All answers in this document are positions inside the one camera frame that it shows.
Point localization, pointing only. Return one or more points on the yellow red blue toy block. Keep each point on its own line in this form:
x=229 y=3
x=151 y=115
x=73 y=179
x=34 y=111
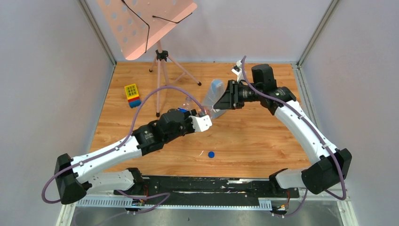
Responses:
x=132 y=95

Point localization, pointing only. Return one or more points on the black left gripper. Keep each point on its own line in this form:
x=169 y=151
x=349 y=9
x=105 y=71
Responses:
x=189 y=122

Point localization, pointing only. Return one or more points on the blue bottle cap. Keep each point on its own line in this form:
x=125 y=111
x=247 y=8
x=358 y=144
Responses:
x=211 y=154

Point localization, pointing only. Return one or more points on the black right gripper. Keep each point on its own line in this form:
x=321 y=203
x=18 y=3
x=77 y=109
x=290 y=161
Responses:
x=229 y=100

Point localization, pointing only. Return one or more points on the blue item in plastic bag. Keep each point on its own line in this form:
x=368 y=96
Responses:
x=214 y=93

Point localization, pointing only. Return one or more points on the clear Pepsi bottle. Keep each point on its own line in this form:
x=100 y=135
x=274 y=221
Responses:
x=188 y=107

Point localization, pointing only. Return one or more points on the pink music stand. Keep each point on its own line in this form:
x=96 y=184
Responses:
x=138 y=25

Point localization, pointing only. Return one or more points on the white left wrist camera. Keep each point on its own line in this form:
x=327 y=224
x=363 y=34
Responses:
x=201 y=124

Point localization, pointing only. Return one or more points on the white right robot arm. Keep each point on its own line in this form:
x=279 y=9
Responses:
x=329 y=164

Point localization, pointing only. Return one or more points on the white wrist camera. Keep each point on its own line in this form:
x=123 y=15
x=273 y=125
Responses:
x=237 y=70
x=201 y=124

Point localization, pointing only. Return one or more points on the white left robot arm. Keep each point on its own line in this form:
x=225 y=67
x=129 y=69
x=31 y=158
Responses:
x=80 y=175

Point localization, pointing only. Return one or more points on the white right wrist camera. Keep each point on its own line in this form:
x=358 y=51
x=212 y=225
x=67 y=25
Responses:
x=237 y=70

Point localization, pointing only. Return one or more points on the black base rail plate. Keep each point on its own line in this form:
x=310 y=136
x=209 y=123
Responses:
x=206 y=191

